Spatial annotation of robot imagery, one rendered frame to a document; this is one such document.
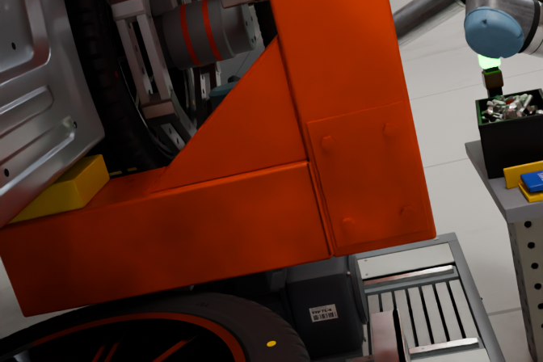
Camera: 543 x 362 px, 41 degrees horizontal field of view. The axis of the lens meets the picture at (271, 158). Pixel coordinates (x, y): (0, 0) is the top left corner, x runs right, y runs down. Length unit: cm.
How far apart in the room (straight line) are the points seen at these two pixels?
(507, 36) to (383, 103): 56
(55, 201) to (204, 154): 25
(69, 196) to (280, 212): 33
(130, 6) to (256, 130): 43
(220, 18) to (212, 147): 53
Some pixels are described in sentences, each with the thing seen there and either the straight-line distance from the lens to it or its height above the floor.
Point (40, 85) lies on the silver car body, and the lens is 112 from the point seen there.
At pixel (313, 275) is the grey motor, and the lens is 135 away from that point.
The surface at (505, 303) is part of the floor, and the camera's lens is 196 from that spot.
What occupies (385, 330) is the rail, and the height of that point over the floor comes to 39.
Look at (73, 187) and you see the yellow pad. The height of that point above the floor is 72.
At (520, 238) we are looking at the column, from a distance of 153.
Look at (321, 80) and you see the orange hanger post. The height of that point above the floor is 79.
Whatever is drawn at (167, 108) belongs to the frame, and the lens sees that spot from 140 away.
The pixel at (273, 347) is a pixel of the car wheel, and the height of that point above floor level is 50.
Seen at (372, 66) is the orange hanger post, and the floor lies 80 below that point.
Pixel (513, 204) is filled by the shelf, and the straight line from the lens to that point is 137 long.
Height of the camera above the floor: 98
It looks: 16 degrees down
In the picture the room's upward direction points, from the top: 15 degrees counter-clockwise
